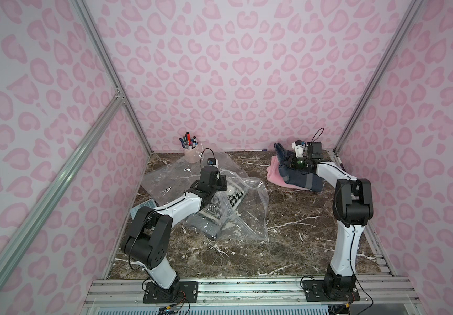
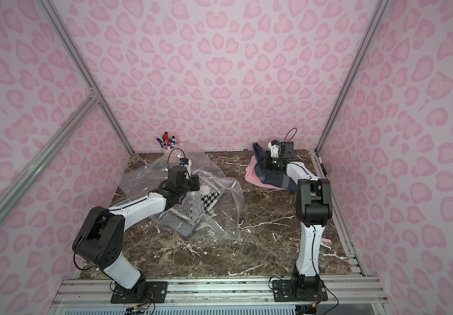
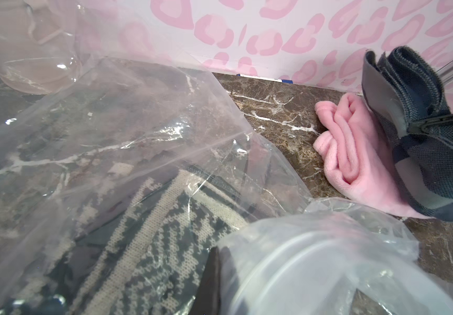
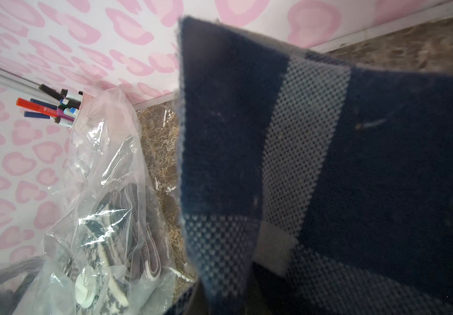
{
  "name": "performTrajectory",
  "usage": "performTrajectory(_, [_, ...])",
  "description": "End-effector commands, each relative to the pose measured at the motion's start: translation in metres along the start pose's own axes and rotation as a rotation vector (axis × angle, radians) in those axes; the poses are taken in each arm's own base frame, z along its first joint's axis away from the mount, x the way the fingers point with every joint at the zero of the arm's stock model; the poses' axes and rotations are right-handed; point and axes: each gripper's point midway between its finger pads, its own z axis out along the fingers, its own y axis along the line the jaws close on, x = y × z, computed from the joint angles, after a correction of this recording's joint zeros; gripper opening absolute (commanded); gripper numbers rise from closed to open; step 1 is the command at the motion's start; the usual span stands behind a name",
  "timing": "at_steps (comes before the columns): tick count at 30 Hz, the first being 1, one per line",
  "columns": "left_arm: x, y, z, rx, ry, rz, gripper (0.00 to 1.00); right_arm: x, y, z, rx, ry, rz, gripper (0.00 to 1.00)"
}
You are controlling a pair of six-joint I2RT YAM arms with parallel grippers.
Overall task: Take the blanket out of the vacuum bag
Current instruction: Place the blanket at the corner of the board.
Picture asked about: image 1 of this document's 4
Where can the pink pen cup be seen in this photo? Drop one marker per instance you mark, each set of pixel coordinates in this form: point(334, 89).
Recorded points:
point(192, 154)

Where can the clear plastic vacuum bag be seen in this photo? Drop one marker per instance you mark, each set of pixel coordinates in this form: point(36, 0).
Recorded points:
point(249, 223)

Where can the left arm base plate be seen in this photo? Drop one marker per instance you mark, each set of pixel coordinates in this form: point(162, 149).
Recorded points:
point(185, 291)

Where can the black white houndstooth knit blanket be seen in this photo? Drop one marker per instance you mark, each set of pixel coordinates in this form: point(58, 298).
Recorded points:
point(224, 203)

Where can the pink fluffy blanket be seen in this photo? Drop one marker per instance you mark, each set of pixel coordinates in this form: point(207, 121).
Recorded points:
point(273, 175)

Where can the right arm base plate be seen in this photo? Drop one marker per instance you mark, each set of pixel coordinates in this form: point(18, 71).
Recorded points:
point(329, 291)

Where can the aluminium front rail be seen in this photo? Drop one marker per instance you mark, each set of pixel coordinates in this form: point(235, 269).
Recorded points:
point(376, 294)

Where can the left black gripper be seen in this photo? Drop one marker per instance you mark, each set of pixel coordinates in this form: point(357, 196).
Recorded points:
point(210, 173)

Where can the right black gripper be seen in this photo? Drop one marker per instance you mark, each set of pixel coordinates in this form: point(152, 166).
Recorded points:
point(290, 157)

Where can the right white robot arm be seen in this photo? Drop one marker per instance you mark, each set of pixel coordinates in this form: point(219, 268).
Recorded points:
point(352, 208)

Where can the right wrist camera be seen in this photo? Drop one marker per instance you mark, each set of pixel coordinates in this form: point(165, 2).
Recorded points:
point(299, 148)

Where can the navy plaid blanket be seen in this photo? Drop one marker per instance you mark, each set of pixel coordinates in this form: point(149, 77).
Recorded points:
point(296, 171)

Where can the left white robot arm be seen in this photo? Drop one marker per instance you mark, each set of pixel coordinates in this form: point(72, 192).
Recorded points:
point(148, 238)

